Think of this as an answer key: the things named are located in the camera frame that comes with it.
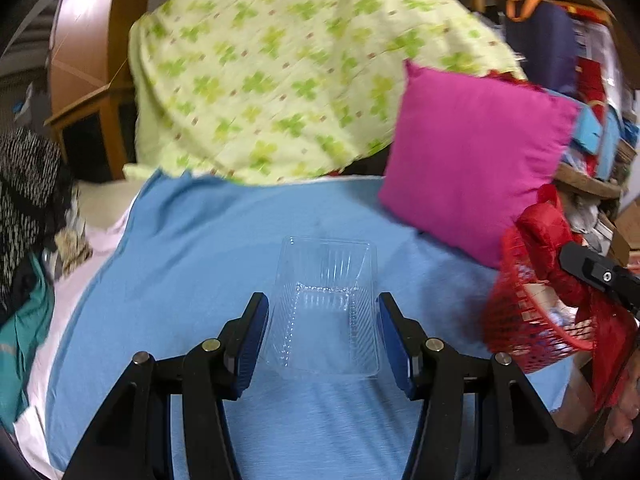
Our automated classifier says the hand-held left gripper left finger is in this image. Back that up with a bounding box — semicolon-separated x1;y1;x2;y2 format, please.
62;292;271;480

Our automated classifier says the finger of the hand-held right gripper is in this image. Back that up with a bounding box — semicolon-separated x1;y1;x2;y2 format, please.
558;241;640;313

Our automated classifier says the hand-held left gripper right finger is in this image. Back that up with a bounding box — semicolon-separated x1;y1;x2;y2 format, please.
376;292;583;480

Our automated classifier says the clear plastic tray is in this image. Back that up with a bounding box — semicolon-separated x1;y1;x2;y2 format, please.
259;235;383;378

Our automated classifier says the red mesh basket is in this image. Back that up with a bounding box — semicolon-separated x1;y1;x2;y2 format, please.
481;225;601;373

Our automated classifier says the person's right hand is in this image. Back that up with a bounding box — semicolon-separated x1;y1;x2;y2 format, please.
602;375;640;457

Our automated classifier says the blue blanket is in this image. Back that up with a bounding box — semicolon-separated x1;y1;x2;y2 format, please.
45;170;573;480

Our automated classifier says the wooden shelf with clutter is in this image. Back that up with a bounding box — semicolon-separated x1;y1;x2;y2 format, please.
495;0;640;201

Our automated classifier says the magenta pillow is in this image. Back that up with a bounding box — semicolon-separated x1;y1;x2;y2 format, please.
377;59;583;270

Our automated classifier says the white bed sheet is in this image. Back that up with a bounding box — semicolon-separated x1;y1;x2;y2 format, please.
12;175;151;480

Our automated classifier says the beige patterned cloth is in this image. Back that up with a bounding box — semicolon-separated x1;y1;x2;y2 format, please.
52;227;95;276

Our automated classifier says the teal cloth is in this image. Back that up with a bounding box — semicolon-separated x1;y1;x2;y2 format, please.
0;255;56;433

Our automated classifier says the navy garment on orange hanger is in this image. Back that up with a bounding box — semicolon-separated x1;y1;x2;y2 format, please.
502;0;581;98

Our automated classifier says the black white-speckled cloth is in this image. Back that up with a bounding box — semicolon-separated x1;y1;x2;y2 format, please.
0;127;76;306

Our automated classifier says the wooden cabinet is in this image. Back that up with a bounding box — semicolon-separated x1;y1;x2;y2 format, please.
44;82;138;183

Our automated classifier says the green floral quilt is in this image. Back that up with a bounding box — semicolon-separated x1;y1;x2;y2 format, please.
122;0;526;186

